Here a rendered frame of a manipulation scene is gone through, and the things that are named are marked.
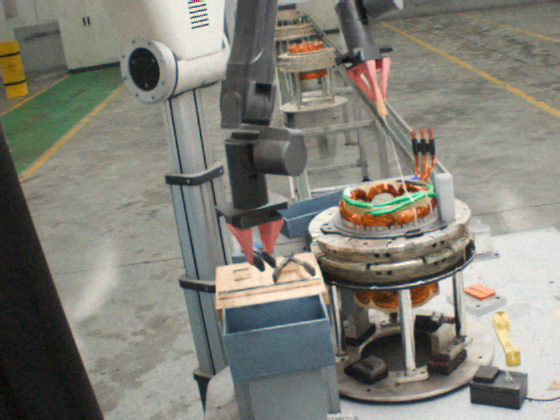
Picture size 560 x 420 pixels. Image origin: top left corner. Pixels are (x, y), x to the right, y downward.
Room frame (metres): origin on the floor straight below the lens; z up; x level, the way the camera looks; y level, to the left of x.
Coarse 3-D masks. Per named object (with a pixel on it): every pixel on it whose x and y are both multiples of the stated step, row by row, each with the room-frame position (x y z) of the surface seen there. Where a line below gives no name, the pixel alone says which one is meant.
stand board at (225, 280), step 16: (304, 256) 1.44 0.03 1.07; (224, 272) 1.41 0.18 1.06; (256, 272) 1.39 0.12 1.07; (272, 272) 1.38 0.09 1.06; (288, 272) 1.37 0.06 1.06; (304, 272) 1.36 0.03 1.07; (320, 272) 1.35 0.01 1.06; (224, 288) 1.33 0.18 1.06; (240, 288) 1.32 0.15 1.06; (304, 288) 1.28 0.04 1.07; (320, 288) 1.27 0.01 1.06; (224, 304) 1.26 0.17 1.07; (240, 304) 1.25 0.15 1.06
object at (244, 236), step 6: (234, 222) 1.19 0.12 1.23; (234, 228) 1.18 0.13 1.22; (234, 234) 1.21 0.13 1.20; (240, 234) 1.16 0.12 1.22; (246, 234) 1.17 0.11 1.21; (252, 234) 1.17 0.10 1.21; (240, 240) 1.21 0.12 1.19; (246, 240) 1.17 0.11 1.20; (252, 240) 1.18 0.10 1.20; (246, 246) 1.18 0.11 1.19; (252, 246) 1.18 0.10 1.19; (246, 252) 1.20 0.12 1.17; (252, 252) 1.19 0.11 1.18; (246, 258) 1.21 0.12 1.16; (252, 258) 1.19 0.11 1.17; (252, 264) 1.20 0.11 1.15
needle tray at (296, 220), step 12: (336, 192) 1.83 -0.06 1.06; (288, 204) 1.79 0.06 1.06; (300, 204) 1.80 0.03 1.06; (312, 204) 1.81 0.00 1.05; (324, 204) 1.82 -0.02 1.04; (336, 204) 1.83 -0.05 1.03; (288, 216) 1.78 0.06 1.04; (300, 216) 1.68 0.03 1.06; (312, 216) 1.69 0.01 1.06; (288, 228) 1.67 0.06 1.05; (300, 228) 1.68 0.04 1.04; (348, 300) 1.73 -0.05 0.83; (348, 312) 1.73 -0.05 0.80
